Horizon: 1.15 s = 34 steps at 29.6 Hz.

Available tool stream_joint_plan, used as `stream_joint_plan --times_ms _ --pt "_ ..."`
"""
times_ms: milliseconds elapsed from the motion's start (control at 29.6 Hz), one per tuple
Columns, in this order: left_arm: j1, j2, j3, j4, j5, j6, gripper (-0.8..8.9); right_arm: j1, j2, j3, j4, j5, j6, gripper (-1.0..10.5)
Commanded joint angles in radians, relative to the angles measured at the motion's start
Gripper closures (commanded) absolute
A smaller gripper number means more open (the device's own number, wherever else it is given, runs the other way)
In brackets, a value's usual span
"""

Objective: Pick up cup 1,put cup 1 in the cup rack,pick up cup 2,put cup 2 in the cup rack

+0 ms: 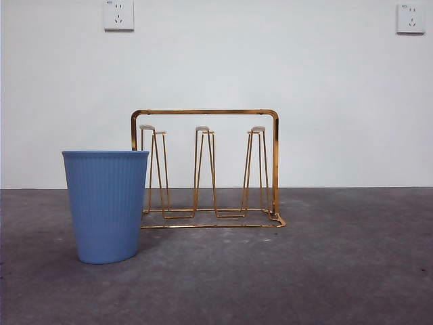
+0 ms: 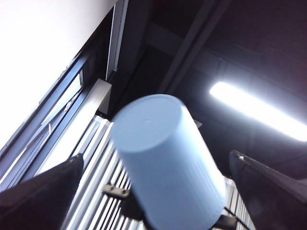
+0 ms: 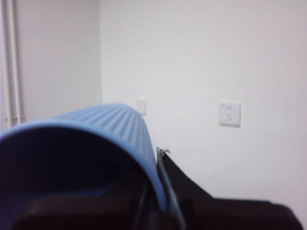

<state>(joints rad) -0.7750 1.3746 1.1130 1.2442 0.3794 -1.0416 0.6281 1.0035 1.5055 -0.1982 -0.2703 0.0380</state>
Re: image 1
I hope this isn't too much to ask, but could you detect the blue ribbed cup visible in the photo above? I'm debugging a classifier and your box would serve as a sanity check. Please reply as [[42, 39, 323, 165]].
[[62, 150, 150, 265]]

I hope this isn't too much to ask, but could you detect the gold wire cup rack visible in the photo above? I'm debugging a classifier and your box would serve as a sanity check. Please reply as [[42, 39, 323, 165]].
[[130, 108, 287, 230]]

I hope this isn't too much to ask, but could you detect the white wall socket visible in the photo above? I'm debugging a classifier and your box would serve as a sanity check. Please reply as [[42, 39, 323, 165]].
[[396, 3, 426, 35], [104, 0, 135, 33]]

